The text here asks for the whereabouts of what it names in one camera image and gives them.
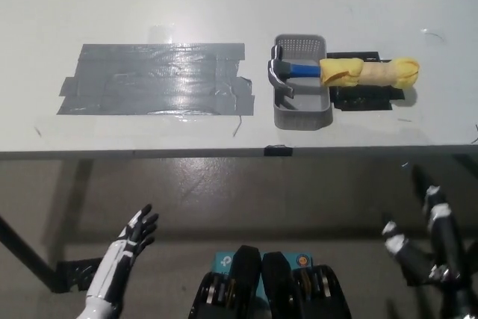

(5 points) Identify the black tape over table foot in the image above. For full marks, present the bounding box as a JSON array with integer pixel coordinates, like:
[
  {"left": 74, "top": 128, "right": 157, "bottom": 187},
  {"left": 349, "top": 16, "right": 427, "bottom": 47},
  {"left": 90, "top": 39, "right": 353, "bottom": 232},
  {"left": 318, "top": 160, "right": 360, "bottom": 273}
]
[{"left": 55, "top": 255, "right": 104, "bottom": 294}]

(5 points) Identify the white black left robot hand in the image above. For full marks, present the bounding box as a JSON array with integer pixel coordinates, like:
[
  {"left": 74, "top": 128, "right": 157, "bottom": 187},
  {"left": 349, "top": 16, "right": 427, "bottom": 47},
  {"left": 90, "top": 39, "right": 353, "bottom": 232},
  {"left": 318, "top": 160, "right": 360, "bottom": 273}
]
[{"left": 86, "top": 204, "right": 160, "bottom": 309}]

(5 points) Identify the large grey duct tape patch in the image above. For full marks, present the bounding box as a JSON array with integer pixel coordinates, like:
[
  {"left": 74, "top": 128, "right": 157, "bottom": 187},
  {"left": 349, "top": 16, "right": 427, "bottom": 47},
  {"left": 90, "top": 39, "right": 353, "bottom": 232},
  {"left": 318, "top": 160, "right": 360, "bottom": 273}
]
[{"left": 55, "top": 42, "right": 256, "bottom": 117}]

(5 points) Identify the clear tape piece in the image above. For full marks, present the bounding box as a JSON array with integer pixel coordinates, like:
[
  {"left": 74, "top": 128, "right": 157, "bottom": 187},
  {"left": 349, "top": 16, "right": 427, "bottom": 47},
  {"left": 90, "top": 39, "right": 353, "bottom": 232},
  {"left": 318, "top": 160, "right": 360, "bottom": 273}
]
[{"left": 147, "top": 22, "right": 176, "bottom": 42}]

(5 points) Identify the blue hammer with yellow foam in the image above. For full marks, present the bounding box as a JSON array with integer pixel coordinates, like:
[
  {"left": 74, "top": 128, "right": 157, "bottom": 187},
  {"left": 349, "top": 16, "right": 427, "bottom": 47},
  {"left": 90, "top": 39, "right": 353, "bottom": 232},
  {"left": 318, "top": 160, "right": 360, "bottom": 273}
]
[{"left": 265, "top": 44, "right": 421, "bottom": 99}]

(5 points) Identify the black teal robot torso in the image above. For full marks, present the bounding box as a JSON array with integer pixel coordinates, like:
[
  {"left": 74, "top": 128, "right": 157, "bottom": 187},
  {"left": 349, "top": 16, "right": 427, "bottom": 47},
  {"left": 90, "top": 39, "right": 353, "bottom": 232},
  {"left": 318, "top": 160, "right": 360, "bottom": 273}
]
[{"left": 190, "top": 244, "right": 354, "bottom": 319}]

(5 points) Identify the black metal table leg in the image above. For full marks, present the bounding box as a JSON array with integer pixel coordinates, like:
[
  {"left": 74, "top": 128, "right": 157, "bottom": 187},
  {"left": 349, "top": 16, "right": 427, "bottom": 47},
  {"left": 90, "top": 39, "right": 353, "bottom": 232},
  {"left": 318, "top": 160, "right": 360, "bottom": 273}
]
[{"left": 0, "top": 214, "right": 66, "bottom": 294}]

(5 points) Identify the short black tape strip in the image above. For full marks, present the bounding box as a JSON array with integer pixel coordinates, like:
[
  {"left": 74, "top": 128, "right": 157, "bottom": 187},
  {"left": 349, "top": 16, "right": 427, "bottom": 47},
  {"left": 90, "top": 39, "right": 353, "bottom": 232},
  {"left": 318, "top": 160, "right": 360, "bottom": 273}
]
[{"left": 264, "top": 144, "right": 294, "bottom": 158}]

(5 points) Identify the small black tape patch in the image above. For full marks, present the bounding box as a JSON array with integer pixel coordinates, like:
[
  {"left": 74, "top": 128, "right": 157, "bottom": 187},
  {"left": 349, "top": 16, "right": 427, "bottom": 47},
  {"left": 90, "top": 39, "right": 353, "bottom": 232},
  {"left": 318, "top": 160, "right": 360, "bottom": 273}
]
[{"left": 326, "top": 51, "right": 406, "bottom": 113}]

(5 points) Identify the grey perforated plastic basket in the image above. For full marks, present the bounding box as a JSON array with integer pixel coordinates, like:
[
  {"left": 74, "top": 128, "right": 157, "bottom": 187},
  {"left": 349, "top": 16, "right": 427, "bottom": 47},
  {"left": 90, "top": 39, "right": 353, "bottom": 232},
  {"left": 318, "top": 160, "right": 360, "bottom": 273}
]
[{"left": 271, "top": 34, "right": 335, "bottom": 130}]

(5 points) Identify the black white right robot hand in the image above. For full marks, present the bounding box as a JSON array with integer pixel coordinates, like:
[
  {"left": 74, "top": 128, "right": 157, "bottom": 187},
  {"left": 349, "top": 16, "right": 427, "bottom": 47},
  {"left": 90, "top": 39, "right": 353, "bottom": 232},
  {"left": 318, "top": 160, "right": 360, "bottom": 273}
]
[{"left": 380, "top": 185, "right": 472, "bottom": 287}]

